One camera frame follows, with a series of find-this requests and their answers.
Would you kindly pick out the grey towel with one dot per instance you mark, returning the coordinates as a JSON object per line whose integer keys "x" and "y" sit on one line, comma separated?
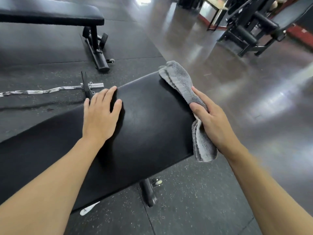
{"x": 178, "y": 75}

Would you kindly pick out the person's right hand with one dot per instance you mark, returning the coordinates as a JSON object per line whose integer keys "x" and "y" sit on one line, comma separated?
{"x": 215, "y": 129}

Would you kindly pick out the person's left hand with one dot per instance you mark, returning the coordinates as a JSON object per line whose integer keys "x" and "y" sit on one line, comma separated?
{"x": 97, "y": 119}

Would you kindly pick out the black leg exercise machine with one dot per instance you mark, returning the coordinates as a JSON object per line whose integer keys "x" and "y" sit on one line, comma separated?
{"x": 247, "y": 36}

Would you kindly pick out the chrome curl barbell black plates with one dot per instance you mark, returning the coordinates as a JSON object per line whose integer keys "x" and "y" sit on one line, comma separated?
{"x": 96, "y": 85}

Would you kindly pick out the person's left forearm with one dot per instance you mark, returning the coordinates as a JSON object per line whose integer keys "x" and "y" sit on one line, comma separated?
{"x": 44, "y": 188}

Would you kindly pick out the black adjustable workout bench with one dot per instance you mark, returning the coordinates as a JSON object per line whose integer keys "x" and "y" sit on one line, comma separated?
{"x": 151, "y": 124}

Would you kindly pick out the black flat bench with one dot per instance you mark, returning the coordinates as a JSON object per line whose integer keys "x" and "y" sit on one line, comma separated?
{"x": 49, "y": 14}

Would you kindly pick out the person's right forearm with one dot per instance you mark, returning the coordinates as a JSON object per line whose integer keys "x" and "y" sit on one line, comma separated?
{"x": 264, "y": 193}

